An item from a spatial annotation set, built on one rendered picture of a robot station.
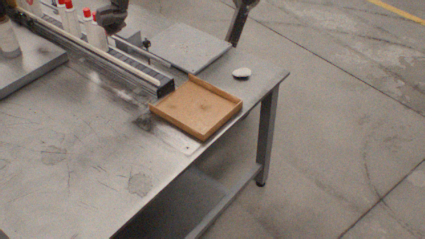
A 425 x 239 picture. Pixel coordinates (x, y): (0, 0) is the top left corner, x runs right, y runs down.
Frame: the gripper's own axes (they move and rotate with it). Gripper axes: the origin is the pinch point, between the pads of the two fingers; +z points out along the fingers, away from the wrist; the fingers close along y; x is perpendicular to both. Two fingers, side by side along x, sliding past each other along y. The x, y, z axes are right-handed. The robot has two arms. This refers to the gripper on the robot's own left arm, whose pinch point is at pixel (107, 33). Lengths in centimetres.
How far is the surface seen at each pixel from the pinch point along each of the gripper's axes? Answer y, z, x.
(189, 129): 12, -26, 55
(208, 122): 3, -26, 58
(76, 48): 5.0, 25.7, -7.5
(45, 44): 13.6, 32.1, -18.5
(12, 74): 37.5, 26.6, -11.9
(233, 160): -46, 52, 94
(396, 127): -138, 8, 147
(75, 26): 1.0, 19.7, -15.4
